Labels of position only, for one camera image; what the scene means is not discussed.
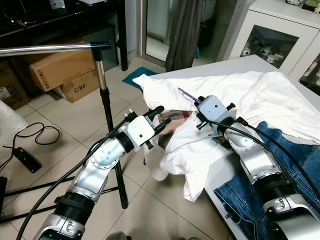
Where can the white glass door cabinet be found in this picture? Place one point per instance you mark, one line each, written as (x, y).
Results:
(272, 40)

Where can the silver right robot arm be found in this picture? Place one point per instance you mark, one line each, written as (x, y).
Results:
(260, 170)

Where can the small printed cardboard box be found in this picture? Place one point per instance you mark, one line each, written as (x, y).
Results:
(80, 89)

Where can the large white t-shirt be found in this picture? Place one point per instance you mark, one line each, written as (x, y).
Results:
(240, 95)

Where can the black power strip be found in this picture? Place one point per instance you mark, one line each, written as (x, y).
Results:
(27, 160)

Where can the blue denim jeans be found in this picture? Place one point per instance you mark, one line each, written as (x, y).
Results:
(305, 150)

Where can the teal floor mat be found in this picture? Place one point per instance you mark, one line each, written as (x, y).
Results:
(137, 76)

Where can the purple plastic hanger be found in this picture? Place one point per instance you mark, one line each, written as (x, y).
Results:
(187, 94)

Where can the grey robot left foot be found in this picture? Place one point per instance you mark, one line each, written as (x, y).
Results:
(117, 236)

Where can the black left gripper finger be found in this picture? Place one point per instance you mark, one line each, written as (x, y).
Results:
(164, 126)
(155, 111)

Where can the black desk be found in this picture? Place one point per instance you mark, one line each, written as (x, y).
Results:
(60, 25)

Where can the spotted white plush toy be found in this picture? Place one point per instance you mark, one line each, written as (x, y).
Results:
(296, 2)

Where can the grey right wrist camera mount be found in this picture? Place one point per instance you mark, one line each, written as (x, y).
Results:
(214, 109)

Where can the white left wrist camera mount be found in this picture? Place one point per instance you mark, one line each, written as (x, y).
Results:
(141, 131)

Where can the labelled brown cardboard box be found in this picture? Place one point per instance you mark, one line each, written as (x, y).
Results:
(10, 85)

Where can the grey curtain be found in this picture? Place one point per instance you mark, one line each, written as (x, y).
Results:
(185, 35)

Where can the silver sliding door frame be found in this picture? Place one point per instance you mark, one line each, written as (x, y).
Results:
(142, 25)

